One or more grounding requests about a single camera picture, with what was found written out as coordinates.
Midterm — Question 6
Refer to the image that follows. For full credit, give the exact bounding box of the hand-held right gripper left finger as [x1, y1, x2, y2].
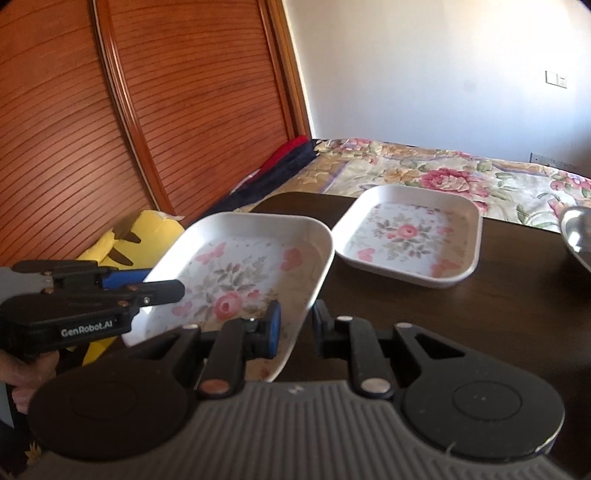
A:
[124, 300, 283, 400]

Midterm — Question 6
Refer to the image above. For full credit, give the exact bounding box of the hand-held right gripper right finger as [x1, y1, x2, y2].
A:
[312, 299, 467, 400]

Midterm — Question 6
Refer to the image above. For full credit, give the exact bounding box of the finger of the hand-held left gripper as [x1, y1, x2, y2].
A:
[52, 269, 154, 291]
[108, 279, 186, 320]

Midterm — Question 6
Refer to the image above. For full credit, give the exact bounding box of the floral square white plate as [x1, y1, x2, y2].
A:
[332, 185, 484, 289]
[121, 212, 336, 384]

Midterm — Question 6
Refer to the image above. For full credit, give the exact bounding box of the large steel bowl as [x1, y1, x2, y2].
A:
[560, 206, 591, 273]

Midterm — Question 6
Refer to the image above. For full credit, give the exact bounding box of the person's left hand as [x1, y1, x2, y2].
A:
[0, 351, 59, 412]

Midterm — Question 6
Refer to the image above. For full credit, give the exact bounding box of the yellow plush toy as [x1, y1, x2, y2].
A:
[60, 210, 186, 367]

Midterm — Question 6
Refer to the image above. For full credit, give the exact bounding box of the dark blue and red blanket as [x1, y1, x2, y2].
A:
[203, 136, 320, 216]

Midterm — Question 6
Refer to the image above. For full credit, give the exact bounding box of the wooden louvered wardrobe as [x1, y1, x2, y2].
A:
[0, 0, 313, 269]

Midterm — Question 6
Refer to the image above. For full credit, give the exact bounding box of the floral bedspread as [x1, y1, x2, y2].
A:
[277, 137, 591, 234]

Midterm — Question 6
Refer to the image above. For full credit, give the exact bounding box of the wall outlet strip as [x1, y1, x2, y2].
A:
[529, 152, 578, 169]

